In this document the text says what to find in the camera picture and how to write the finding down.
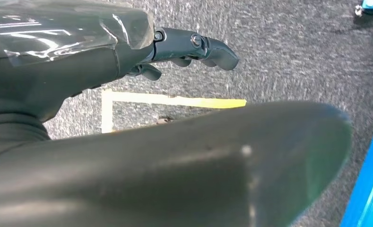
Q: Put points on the yellow floor tape square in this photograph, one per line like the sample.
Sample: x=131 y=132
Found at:
x=173 y=100

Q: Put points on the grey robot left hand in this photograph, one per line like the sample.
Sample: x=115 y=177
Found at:
x=64 y=62

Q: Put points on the blue metal shelf rack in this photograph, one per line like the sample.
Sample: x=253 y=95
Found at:
x=371 y=188

